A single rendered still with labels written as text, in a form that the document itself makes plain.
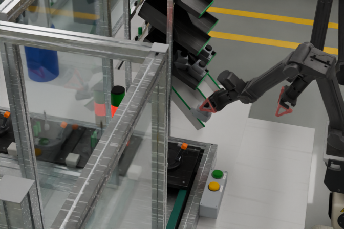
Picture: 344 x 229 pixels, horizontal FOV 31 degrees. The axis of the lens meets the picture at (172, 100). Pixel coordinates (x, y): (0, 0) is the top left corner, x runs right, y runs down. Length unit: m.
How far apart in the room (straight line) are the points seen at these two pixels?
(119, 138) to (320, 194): 2.96
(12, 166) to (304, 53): 1.23
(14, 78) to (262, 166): 1.47
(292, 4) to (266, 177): 3.51
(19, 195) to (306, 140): 1.87
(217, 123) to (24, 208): 1.80
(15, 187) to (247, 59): 3.96
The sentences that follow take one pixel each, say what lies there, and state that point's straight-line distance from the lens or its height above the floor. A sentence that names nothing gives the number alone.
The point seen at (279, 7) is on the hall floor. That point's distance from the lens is 5.82.
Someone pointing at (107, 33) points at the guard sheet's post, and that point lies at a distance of 1.93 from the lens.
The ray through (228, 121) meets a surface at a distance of 2.84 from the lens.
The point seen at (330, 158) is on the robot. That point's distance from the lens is 2.44.
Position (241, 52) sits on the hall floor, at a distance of 5.04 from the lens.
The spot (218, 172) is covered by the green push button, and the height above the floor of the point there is 0.97.
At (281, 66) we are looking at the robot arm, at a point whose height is 1.51.
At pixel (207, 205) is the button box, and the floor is 0.96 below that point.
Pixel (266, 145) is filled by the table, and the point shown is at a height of 0.86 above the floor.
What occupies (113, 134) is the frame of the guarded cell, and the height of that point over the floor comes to 1.98.
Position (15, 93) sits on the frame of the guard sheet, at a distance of 1.41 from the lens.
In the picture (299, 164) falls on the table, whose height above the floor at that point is 0.86.
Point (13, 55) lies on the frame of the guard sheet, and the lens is 1.35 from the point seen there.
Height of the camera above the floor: 2.57
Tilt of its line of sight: 35 degrees down
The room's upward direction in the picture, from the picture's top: 1 degrees clockwise
